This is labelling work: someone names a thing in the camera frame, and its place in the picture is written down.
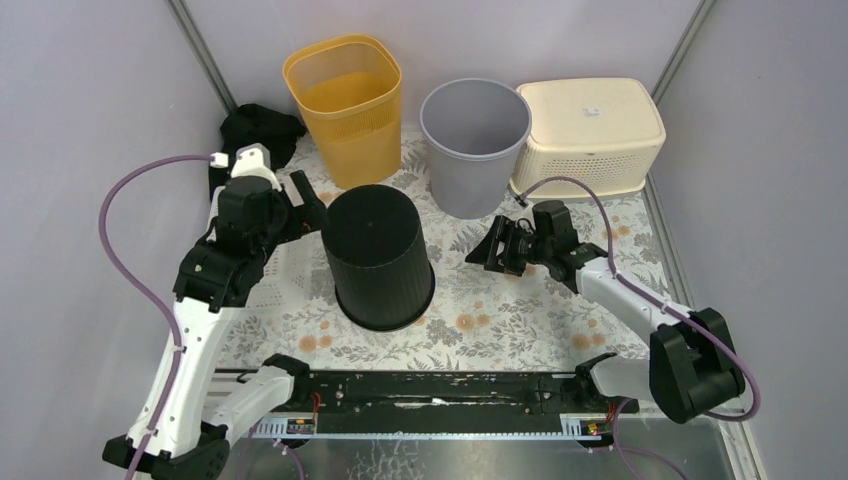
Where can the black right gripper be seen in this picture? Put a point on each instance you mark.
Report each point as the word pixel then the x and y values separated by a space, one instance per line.
pixel 486 251

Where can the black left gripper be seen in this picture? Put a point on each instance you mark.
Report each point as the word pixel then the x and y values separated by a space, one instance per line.
pixel 295 204

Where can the white perforated plastic basket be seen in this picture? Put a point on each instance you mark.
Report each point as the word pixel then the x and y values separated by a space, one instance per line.
pixel 285 278

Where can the black bin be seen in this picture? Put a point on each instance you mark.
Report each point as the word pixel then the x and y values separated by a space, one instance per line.
pixel 376 251

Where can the yellow perforated waste bin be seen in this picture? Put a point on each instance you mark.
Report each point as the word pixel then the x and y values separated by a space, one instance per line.
pixel 348 91

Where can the grey bin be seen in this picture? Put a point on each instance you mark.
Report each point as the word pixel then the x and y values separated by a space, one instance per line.
pixel 474 129

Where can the cream large plastic basket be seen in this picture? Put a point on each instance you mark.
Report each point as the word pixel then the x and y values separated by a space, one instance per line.
pixel 603 132

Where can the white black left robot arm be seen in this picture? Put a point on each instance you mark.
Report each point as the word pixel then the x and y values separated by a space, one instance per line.
pixel 173 437

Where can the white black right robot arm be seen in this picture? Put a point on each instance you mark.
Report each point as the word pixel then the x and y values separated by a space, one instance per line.
pixel 691 364

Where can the floral patterned table mat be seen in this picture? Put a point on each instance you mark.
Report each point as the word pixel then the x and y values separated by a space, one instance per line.
pixel 477 320

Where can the black crumpled cloth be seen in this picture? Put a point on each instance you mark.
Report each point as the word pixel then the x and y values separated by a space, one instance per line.
pixel 254 123

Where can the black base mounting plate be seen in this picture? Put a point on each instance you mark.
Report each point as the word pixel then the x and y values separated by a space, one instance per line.
pixel 339 404

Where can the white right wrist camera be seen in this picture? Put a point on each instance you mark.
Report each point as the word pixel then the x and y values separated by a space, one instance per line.
pixel 526 208

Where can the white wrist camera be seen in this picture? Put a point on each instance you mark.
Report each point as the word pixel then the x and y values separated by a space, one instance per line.
pixel 526 208
pixel 251 160

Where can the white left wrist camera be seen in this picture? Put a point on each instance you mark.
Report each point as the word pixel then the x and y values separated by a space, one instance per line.
pixel 251 160

